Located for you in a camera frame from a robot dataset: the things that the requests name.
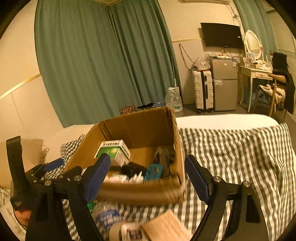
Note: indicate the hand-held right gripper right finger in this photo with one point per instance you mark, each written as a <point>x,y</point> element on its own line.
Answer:
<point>196,179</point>

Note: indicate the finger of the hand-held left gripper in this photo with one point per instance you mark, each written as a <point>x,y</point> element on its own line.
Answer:
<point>54,165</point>

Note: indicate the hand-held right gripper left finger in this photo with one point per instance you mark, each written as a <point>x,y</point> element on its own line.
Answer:
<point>98,178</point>

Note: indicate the green snack packet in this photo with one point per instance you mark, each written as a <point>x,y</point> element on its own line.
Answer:
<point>91,205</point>

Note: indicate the green white medicine box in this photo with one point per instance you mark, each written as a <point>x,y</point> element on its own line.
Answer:
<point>113,151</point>

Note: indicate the plastic bag of dark boxes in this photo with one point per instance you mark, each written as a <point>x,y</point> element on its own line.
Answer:
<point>165,160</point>

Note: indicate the black glossy case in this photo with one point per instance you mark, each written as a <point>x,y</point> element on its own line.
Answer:
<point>134,169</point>

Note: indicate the clear plastic bag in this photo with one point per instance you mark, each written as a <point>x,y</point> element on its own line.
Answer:
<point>107,217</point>

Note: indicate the teal blister pack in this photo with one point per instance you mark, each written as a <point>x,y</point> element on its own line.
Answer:
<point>153,171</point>

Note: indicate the beige box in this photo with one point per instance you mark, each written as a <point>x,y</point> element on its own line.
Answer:
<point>164,228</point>

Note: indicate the brown cardboard box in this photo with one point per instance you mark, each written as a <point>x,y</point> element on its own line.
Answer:
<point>143,129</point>

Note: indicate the person's left forearm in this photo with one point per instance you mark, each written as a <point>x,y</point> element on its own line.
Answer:
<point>9,222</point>

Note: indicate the person's left hand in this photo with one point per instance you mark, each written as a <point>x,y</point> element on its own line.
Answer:
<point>22,216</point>

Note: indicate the beige pillow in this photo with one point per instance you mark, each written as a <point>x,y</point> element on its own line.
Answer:
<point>30,153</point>

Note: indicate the grey white checked blanket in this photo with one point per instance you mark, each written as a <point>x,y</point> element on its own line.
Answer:
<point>231,162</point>

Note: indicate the dark patterned box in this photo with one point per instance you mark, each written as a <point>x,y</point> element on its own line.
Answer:
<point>127,110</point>

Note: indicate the large clear water jug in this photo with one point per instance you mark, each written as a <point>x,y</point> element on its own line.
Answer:
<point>173,102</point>

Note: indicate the white suitcase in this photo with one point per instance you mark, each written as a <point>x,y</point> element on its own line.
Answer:
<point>203,92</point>

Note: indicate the grey mini fridge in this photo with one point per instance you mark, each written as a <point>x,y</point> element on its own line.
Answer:
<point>224,85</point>

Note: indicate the wide green curtain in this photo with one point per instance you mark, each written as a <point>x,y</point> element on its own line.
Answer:
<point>92,58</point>

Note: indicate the crumpled clear bag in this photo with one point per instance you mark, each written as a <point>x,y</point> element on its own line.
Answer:
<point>201,63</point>

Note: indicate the wooden chair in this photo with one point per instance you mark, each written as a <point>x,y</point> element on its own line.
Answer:
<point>276,92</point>

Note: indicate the white dressing table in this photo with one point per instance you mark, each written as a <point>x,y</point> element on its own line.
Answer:
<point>256,74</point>

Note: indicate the black garment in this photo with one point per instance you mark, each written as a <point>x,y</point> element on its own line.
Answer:
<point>286,78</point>

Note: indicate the white oval vanity mirror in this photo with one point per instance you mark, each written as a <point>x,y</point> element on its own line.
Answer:
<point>253,44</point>

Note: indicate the narrow green curtain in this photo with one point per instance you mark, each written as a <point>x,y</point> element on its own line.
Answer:
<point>252,23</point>

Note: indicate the white wardrobe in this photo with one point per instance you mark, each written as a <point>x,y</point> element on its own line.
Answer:
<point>285,34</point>

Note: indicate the black wall television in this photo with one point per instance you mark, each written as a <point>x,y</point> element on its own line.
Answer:
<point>222,36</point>

